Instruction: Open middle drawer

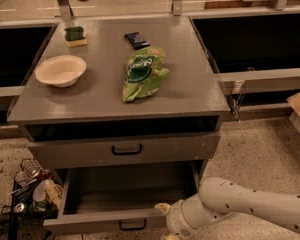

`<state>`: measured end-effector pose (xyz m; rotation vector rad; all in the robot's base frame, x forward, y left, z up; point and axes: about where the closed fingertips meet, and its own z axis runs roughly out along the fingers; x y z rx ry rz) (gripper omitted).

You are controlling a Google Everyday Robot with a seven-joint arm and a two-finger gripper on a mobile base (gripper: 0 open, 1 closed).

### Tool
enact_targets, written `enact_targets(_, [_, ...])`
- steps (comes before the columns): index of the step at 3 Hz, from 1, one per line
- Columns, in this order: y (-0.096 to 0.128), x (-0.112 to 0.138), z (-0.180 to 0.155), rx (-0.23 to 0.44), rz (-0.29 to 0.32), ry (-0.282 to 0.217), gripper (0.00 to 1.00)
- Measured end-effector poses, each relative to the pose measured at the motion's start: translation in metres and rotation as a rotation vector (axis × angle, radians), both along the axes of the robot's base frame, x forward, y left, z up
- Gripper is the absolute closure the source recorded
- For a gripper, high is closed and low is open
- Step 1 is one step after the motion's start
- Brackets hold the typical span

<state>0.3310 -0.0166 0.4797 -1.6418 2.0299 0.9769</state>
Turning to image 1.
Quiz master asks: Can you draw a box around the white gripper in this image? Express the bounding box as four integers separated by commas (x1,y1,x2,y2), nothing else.
155,199,203,240

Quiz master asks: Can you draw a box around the grey drawer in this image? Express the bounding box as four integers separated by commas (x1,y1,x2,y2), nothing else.
28,132,220,169
44,160,206,235

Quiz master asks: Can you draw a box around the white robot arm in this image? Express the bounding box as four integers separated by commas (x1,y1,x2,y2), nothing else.
155,177,300,240

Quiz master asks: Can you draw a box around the grey top drawer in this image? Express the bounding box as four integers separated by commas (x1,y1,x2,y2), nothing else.
28,132,220,169

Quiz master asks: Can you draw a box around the grey drawer cabinet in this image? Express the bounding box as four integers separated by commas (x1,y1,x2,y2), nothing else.
6,15,231,172

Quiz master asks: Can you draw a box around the white cup in rack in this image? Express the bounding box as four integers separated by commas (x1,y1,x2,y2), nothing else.
32,180,46,202

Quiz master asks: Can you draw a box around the green chip bag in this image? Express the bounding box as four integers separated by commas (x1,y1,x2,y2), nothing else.
122,46,170,103

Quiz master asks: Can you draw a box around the white paper bowl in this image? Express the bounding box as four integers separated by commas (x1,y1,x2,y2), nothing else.
35,55,87,88

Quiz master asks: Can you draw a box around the dark blue snack packet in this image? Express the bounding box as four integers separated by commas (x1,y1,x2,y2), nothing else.
124,32,149,50

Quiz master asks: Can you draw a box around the green yellow sponge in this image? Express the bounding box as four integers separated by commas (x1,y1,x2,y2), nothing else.
65,26,87,47

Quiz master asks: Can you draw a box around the black wire dish rack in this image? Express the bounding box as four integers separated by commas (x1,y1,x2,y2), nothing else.
1,158,58,240

